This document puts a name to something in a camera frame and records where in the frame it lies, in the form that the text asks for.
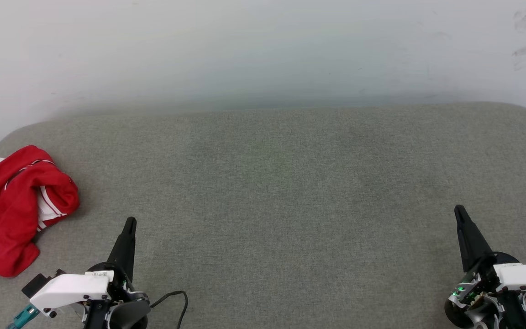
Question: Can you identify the teal cable connector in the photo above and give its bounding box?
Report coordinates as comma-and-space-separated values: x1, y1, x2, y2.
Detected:
7, 305, 41, 329

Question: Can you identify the red and white basketball jersey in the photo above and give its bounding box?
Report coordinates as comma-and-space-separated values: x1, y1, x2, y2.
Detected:
0, 145, 80, 278

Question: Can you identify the thin black cable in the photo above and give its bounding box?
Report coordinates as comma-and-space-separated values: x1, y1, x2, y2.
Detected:
150, 291, 189, 329

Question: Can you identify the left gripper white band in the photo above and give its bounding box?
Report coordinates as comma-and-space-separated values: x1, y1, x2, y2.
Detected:
30, 217, 150, 329

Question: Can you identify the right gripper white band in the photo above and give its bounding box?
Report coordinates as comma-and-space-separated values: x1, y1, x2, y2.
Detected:
444, 205, 526, 329

